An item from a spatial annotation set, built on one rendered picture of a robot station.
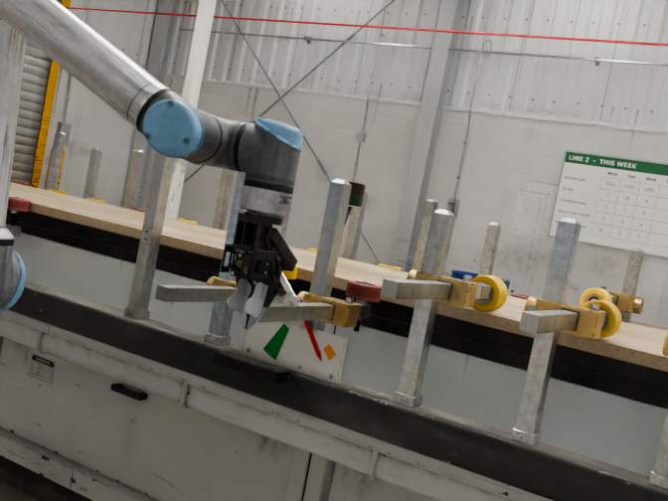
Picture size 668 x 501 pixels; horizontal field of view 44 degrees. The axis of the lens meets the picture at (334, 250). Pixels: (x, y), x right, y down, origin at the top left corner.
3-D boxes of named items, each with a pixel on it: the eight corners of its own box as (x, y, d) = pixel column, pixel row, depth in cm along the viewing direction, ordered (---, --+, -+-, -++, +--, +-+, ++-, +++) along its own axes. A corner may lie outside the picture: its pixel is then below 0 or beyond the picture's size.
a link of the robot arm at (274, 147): (262, 120, 154) (312, 129, 152) (250, 186, 155) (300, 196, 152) (244, 112, 145) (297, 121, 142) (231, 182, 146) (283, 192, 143)
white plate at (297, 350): (337, 385, 173) (346, 338, 172) (240, 353, 186) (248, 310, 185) (339, 385, 173) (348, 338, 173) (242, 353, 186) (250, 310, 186)
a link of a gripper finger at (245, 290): (217, 326, 149) (227, 275, 148) (237, 325, 154) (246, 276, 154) (231, 330, 147) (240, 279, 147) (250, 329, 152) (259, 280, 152)
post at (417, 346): (403, 445, 166) (449, 211, 163) (388, 439, 168) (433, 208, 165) (410, 442, 169) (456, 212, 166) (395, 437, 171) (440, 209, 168)
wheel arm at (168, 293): (165, 306, 166) (169, 285, 166) (153, 302, 168) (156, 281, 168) (284, 304, 204) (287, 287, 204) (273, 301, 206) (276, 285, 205)
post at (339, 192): (302, 399, 178) (345, 180, 176) (289, 394, 180) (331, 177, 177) (311, 397, 181) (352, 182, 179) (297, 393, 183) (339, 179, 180)
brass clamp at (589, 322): (592, 339, 147) (598, 312, 147) (520, 322, 154) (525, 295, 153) (600, 338, 152) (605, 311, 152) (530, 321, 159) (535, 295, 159)
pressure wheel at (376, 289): (362, 336, 183) (372, 284, 182) (332, 327, 187) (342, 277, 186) (379, 334, 190) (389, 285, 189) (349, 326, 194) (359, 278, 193)
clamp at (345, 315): (344, 328, 173) (349, 304, 173) (291, 313, 180) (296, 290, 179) (357, 327, 178) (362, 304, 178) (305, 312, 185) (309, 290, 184)
